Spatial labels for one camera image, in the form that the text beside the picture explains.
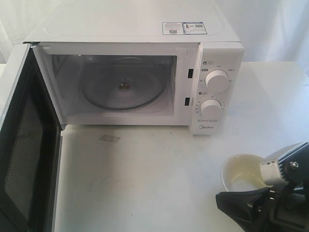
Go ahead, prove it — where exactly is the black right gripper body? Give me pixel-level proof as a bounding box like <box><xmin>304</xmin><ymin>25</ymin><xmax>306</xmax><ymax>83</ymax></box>
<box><xmin>264</xmin><ymin>180</ymin><xmax>309</xmax><ymax>232</ymax></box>

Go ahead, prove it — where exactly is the cream ceramic bowl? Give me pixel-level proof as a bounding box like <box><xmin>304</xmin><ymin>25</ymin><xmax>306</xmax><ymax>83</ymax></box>
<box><xmin>221</xmin><ymin>154</ymin><xmax>267</xmax><ymax>192</ymax></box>

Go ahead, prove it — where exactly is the white microwave door with handle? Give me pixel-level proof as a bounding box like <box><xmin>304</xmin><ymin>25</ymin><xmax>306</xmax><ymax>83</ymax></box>
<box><xmin>0</xmin><ymin>43</ymin><xmax>62</xmax><ymax>232</ymax></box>

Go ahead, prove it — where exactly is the white microwave oven body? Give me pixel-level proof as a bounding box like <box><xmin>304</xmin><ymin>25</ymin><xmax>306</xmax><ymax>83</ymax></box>
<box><xmin>26</xmin><ymin>6</ymin><xmax>244</xmax><ymax>135</ymax></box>

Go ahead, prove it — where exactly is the glass turntable plate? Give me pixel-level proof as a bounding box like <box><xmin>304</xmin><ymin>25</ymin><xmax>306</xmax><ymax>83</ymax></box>
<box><xmin>81</xmin><ymin>57</ymin><xmax>169</xmax><ymax>111</ymax></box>

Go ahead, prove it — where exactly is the lower white control knob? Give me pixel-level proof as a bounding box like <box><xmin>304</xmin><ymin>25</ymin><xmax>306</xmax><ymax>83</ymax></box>
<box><xmin>200</xmin><ymin>99</ymin><xmax>222</xmax><ymax>119</ymax></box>

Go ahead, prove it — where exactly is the white control knob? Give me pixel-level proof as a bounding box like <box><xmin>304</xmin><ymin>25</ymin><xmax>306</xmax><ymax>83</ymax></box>
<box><xmin>205</xmin><ymin>70</ymin><xmax>230</xmax><ymax>93</ymax></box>
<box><xmin>200</xmin><ymin>99</ymin><xmax>222</xmax><ymax>119</ymax></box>

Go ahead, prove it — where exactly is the upper white control knob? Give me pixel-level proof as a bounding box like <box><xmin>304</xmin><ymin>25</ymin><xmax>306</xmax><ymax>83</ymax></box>
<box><xmin>205</xmin><ymin>70</ymin><xmax>230</xmax><ymax>93</ymax></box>

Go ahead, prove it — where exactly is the blue white info sticker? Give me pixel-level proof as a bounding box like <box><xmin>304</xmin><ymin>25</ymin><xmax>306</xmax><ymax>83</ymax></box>
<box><xmin>183</xmin><ymin>22</ymin><xmax>207</xmax><ymax>35</ymax></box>

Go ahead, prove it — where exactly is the red white warning sticker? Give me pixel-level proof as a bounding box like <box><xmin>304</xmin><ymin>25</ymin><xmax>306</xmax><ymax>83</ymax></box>
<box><xmin>162</xmin><ymin>22</ymin><xmax>184</xmax><ymax>35</ymax></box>

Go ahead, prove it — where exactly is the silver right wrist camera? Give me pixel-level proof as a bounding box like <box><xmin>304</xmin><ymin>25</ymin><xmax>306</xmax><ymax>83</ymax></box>
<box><xmin>259</xmin><ymin>142</ymin><xmax>309</xmax><ymax>186</ymax></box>

